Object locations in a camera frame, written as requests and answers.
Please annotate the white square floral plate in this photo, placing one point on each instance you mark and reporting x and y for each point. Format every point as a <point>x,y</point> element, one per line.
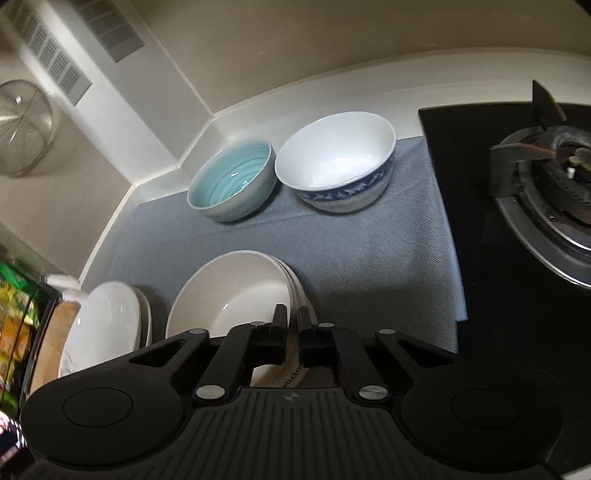
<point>101,323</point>

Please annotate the white bowl with blue band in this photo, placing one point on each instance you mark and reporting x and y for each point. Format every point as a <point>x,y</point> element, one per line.
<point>332,157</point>

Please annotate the plain beige bowl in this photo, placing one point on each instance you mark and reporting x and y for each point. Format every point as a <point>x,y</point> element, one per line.
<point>231,295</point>

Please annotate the black glass gas hob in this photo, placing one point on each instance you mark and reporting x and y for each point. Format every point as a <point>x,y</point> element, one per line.
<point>508,323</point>

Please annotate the wooden cutting board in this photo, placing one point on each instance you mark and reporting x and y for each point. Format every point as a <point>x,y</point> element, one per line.
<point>51,341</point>

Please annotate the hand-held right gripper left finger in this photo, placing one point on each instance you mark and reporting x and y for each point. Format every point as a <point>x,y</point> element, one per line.
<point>270,344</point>

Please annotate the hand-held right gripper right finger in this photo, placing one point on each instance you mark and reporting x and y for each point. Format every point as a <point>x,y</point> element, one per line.
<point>314,344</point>

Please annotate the beige bowl with dark print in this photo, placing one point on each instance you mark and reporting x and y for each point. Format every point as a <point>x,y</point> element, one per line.
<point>288,376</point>

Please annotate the green and yellow snack packets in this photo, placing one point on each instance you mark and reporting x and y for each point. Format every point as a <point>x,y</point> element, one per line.
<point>9,318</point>

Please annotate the gas burner with pan support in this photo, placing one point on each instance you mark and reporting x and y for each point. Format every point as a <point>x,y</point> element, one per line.
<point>540,184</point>

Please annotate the large grey vent grille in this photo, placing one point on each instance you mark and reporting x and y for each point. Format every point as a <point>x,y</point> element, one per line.
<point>51,50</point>

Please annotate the small grey vent grille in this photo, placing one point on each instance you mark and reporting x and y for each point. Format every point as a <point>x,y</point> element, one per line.
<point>111,27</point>

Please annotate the grey dish mat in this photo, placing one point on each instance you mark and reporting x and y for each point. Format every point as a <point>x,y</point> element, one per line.
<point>369,258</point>

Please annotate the teal glazed bowl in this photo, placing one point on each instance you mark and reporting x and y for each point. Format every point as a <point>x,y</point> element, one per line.
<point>231,175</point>

